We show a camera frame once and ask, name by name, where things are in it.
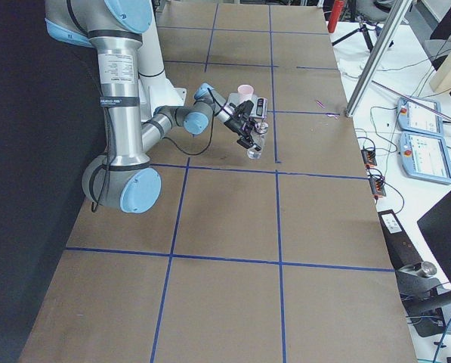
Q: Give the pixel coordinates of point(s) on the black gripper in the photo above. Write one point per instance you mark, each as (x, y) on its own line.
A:
(235, 125)

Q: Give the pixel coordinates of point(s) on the clear glass sauce bottle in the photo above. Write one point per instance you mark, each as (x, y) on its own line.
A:
(259, 139)

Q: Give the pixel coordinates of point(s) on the pink paper cup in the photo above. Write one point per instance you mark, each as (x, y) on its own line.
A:
(245, 92)

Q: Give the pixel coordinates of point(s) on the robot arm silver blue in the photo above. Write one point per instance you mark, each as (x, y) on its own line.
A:
(122, 178)

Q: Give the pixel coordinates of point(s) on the digital kitchen scale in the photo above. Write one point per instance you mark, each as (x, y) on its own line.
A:
(259, 110)

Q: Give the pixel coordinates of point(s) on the orange connector block upper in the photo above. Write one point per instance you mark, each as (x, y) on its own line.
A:
(368, 158)

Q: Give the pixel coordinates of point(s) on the orange connector block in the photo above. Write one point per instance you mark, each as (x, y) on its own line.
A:
(368, 158)
(377, 185)

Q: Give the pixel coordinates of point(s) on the orange connector block lower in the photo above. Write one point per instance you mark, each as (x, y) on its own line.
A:
(377, 185)

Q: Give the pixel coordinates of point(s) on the black tripod leg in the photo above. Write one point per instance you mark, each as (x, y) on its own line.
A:
(365, 26)

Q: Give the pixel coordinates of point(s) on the red cylinder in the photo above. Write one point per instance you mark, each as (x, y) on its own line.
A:
(334, 15)

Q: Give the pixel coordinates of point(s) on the upper teach pendant tablet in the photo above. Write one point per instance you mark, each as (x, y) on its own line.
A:
(414, 118)

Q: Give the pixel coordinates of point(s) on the teach pendant tablet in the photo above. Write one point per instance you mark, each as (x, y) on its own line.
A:
(414, 118)
(425, 157)

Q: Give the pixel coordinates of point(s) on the lower teach pendant tablet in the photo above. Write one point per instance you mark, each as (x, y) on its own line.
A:
(425, 157)

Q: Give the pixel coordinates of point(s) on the black power box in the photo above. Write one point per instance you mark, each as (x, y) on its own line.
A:
(401, 250)

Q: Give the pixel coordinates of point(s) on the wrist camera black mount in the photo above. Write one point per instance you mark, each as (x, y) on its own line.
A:
(243, 111)

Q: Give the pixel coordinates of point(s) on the white pedestal column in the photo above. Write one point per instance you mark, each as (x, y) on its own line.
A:
(155, 89)

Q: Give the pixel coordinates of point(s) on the aluminium frame post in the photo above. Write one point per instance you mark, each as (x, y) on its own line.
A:
(389, 22)

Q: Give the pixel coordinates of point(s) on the reacher grabber stick green handle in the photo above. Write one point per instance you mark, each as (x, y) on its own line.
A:
(443, 116)

